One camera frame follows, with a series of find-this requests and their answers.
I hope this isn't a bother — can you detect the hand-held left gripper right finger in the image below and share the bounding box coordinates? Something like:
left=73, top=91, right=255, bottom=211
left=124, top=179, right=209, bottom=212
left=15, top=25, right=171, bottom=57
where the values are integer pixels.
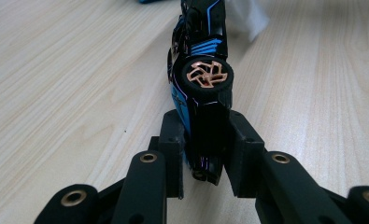
left=223, top=109, right=266, bottom=199

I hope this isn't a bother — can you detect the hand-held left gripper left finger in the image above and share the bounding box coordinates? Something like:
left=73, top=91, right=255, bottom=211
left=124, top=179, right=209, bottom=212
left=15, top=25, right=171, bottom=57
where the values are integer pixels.
left=148, top=108, right=186, bottom=200

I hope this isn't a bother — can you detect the blue and black toy car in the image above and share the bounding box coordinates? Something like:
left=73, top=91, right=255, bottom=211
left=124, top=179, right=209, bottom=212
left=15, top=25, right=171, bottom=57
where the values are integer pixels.
left=166, top=0, right=235, bottom=187

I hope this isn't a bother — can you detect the white wet wipe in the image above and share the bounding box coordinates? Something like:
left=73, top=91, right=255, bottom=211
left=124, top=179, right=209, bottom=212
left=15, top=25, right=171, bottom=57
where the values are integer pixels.
left=224, top=0, right=271, bottom=43

